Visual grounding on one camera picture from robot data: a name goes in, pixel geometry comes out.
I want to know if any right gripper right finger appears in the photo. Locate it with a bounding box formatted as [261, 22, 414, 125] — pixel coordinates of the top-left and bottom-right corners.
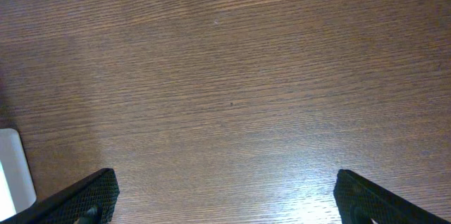
[333, 169, 450, 224]

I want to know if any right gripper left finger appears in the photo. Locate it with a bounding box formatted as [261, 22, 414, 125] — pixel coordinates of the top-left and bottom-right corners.
[2, 168, 120, 224]

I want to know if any white plastic cutlery tray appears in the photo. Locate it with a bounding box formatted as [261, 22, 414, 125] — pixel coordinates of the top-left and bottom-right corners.
[1, 128, 37, 221]

